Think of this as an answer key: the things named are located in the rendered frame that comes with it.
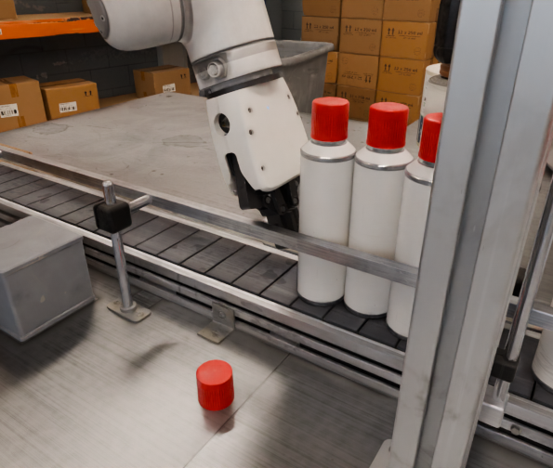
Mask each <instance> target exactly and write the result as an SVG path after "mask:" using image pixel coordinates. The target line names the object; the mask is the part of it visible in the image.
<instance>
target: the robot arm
mask: <svg viewBox="0 0 553 468"><path fill-rule="evenodd" d="M86 2H87V5H88V6H89V8H90V11H91V14H92V17H93V20H94V23H95V26H96V27H97V28H98V29H99V32H100V34H101V35H102V37H103V38H104V40H105V41H106V42H107V43H108V44H109V45H110V46H112V47H114V48H116V49H119V50H124V51H133V50H140V49H145V48H150V47H155V46H162V45H166V44H170V43H174V42H181V43H182V44H183V45H184V46H185V47H186V49H187V52H188V55H189V58H190V61H191V65H192V68H193V71H194V74H195V78H196V81H197V84H198V86H199V89H200V90H205V89H208V88H211V91H212V93H210V94H208V95H206V96H207V99H208V100H207V101H206V107H207V113H208V119H209V124H210V129H211V134H212V138H213V141H214V146H215V149H216V153H217V159H218V162H219V165H220V168H221V172H222V174H223V176H224V179H225V182H226V184H227V187H228V189H229V191H230V193H231V194H233V195H235V196H238V199H239V205H240V208H241V209H242V210H250V209H258V210H259V211H260V213H261V215H262V216H266V217H267V220H268V223H269V224H270V225H274V226H276V227H280V228H285V229H289V230H292V231H295V232H298V228H299V212H298V209H297V207H295V206H298V204H299V199H298V195H297V187H298V185H299V183H300V148H301V147H302V146H303V145H304V144H305V143H307V142H308V138H307V135H306V132H305V129H304V126H303V123H302V121H301V118H300V116H299V113H298V110H297V107H296V103H295V102H294V99H293V97H292V95H291V93H290V90H289V88H288V86H287V84H286V82H285V80H284V79H283V77H282V78H281V76H280V73H279V72H277V73H273V72H272V69H274V68H277V67H279V66H281V65H282V63H281V59H280V55H279V52H278V48H277V45H276V42H275V40H274V35H273V32H272V28H271V25H270V19H269V16H268V12H267V9H266V6H265V2H264V0H86ZM269 194H270V196H269Z"/></svg>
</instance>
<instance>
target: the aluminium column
mask: <svg viewBox="0 0 553 468"><path fill-rule="evenodd" d="M552 139H553V0H460V6H459V11H458V18H457V23H456V30H455V36H454V47H453V53H452V59H451V65H450V71H449V77H448V83H447V89H446V95H445V101H444V107H443V113H442V119H441V131H440V136H439V143H438V148H437V154H436V161H435V166H434V173H433V178H432V184H431V191H430V196H429V203H428V213H427V220H426V225H425V232H424V238H423V243H422V250H421V255H420V262H419V268H418V274H417V280H416V285H415V297H414V303H413V309H412V315H411V321H410V327H409V333H408V339H407V345H406V351H405V357H404V363H403V369H402V380H401V386H400V393H399V398H398V405H397V410H396V416H395V423H394V428H393V435H392V440H391V446H390V453H389V458H388V468H466V465H467V458H468V455H469V452H470V448H471V444H472V441H473V437H474V434H475V430H476V427H477V423H478V419H479V416H480V412H481V406H482V402H483V399H484V396H485V392H486V388H487V384H488V381H489V378H490V374H491V370H492V366H493V364H494V357H495V353H496V350H497V347H498V343H499V339H500V335H501V332H502V329H503V325H504V321H505V318H506V314H507V308H508V305H509V301H510V297H511V294H512V290H513V287H514V283H515V279H516V276H517V273H518V269H519V265H520V259H521V256H522V252H523V248H524V244H525V241H526V238H527V234H528V230H529V227H530V224H531V220H532V216H533V210H534V206H535V203H536V199H537V196H538V192H539V189H540V185H541V182H542V178H543V174H544V171H545V167H546V161H547V157H548V153H549V151H550V147H551V143H552Z"/></svg>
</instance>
